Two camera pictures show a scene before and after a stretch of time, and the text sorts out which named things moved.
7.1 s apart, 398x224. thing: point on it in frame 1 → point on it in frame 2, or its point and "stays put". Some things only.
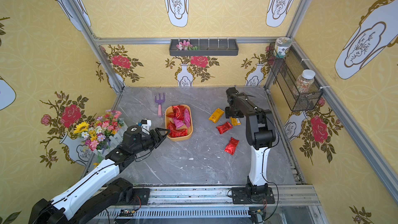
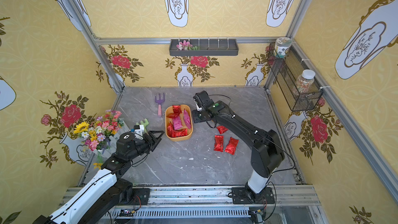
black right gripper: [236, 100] → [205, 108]
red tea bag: [230, 148] stays put
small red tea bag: [225, 127] stays put
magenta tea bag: [187, 117] stays put
